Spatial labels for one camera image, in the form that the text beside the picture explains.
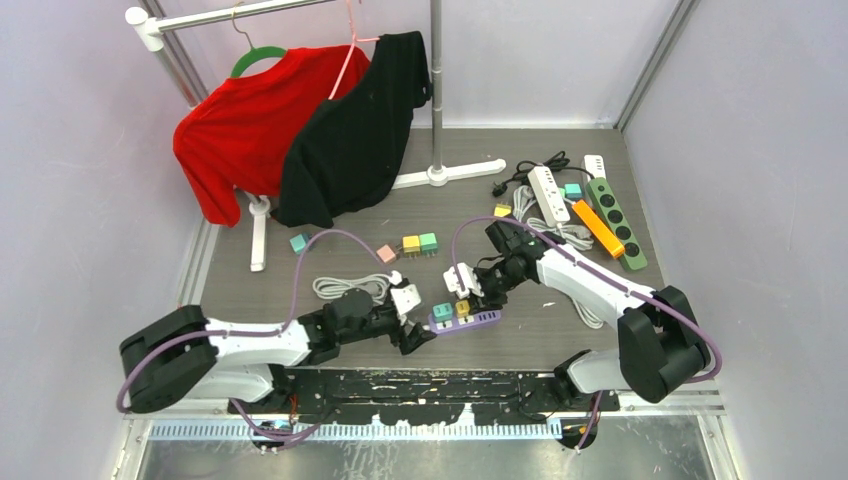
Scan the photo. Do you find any purple power strip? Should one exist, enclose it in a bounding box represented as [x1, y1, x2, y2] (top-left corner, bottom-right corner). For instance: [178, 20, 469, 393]
[428, 310, 501, 335]

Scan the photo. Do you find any brown plug adapter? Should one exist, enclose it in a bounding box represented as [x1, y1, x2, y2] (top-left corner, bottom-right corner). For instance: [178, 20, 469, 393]
[376, 244, 398, 265]

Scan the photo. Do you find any yellow plug adapter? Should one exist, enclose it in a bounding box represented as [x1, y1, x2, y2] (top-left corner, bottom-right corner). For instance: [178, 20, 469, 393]
[493, 203, 513, 218]

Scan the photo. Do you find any green adapter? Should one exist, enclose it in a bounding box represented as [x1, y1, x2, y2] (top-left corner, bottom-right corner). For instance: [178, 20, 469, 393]
[418, 232, 439, 255]

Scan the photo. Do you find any grey cable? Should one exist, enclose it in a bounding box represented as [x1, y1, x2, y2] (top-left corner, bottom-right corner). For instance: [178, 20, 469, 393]
[511, 184, 539, 221]

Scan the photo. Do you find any white power strip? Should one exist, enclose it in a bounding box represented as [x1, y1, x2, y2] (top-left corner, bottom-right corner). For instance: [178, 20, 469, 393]
[581, 154, 606, 181]
[527, 166, 571, 227]

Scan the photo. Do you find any orange power strip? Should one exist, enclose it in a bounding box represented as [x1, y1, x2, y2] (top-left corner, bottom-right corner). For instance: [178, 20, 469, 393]
[571, 200, 625, 259]

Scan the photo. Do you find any teal plug adapter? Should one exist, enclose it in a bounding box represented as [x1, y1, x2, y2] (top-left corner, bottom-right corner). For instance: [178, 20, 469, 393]
[563, 183, 584, 201]

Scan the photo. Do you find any green power strip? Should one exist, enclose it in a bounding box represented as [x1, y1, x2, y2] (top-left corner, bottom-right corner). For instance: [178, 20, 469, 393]
[586, 177, 648, 272]

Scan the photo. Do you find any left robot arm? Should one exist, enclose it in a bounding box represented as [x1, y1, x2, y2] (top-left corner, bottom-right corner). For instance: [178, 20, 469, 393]
[116, 284, 436, 414]

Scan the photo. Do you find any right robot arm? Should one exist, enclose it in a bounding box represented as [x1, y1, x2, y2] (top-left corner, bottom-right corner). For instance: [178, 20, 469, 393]
[446, 219, 720, 411]

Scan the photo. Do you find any black t-shirt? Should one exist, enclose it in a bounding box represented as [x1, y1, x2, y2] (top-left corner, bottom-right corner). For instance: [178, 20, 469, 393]
[271, 31, 433, 229]

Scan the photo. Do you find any red t-shirt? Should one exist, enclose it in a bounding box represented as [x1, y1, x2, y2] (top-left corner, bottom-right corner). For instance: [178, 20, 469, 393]
[173, 45, 371, 227]

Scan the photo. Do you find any pink clothes hanger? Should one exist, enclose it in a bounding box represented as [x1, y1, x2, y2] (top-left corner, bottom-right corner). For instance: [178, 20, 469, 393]
[329, 0, 379, 100]

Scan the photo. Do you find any green clothes hanger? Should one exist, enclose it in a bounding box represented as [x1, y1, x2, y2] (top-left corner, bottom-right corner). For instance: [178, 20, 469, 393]
[229, 2, 287, 78]

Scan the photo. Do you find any white clothes rack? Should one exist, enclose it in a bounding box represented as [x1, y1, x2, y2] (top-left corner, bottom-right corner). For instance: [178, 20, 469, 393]
[124, 1, 506, 273]

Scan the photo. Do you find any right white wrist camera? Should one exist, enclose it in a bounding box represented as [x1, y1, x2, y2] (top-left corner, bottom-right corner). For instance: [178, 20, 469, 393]
[443, 262, 484, 300]

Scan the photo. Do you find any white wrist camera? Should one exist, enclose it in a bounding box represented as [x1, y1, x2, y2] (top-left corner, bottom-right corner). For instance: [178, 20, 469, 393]
[443, 262, 484, 300]
[389, 283, 422, 325]

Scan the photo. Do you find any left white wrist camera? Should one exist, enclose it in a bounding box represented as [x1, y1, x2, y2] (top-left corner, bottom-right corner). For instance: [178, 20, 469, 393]
[389, 283, 422, 325]

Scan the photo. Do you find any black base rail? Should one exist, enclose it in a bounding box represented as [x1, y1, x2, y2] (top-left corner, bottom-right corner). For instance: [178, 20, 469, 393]
[242, 368, 592, 426]

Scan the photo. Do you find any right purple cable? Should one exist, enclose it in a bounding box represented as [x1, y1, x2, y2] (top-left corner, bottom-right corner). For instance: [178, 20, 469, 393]
[450, 215, 725, 452]

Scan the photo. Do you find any black power cable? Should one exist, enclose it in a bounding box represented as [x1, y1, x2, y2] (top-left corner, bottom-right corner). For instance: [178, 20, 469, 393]
[491, 149, 594, 199]

